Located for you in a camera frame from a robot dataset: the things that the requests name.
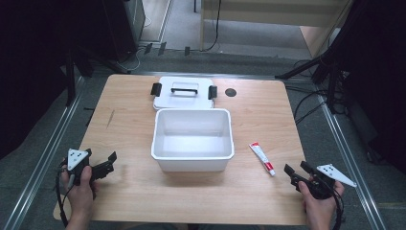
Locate black tripod stand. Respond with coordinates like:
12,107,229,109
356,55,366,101
274,47,348,115
61,42,132,108

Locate light wooden furniture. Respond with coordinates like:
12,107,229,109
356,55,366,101
198,0,356,59

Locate black floor cables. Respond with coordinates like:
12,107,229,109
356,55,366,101
284,80,334,127

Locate black cabinet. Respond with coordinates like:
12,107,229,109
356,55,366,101
101,0,147,64

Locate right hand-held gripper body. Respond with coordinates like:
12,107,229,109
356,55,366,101
294,163,358,201

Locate person's right hand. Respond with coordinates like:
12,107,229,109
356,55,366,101
298,180,346,222

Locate hand-held gripper cable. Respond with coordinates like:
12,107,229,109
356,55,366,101
329,186,346,230
54,161,71,228

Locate white and red tube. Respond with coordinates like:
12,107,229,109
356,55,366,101
248,141,277,177

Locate black hanging cable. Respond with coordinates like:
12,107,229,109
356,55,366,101
203,0,223,53

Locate white floor cable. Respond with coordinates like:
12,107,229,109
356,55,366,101
126,15,153,72

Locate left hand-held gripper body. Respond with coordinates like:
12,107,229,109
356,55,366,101
64,148,97,187

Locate left hand-held gripper cable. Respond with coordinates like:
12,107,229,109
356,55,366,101
54,161,71,228

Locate metal floor rail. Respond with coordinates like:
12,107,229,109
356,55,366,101
315,85,388,230
2,76,88,230

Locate white plastic storage box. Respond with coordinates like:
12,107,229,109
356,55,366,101
150,107,236,173

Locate white lid with black handle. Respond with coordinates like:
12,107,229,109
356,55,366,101
149,76,218,112

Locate person's left hand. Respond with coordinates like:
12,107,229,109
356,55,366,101
61,166,100,220

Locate black curtain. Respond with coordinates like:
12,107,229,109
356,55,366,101
0,0,108,161
334,0,406,176

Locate right hand-held gripper cable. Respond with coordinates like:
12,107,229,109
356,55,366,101
329,186,346,230

